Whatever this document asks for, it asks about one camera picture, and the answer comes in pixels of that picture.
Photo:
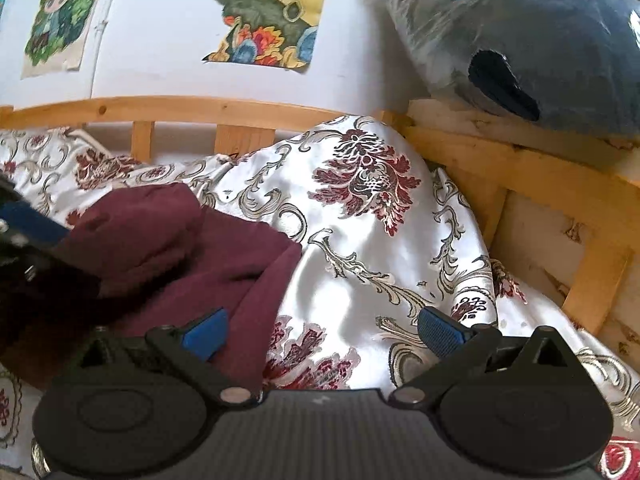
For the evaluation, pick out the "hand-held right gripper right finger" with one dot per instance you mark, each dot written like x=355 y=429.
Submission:
x=442 y=332

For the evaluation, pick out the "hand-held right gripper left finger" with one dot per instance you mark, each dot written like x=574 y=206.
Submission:
x=206 y=334

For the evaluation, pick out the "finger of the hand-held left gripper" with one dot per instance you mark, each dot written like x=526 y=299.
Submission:
x=30 y=225

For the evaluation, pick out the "maroon long-sleeve sweater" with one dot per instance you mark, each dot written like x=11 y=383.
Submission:
x=225 y=270

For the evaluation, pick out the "white floral satin blanket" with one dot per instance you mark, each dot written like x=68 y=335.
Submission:
x=360 y=260

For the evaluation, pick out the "grey-blue plush toy in plastic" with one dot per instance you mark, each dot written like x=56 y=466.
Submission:
x=525 y=35

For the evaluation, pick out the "wooden bed frame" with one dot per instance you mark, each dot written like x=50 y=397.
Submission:
x=200 y=110

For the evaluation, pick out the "blond cartoon character wall poster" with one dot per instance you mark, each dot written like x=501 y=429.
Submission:
x=60 y=20

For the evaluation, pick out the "landscape drawing wall poster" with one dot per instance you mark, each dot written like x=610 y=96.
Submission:
x=270 y=15

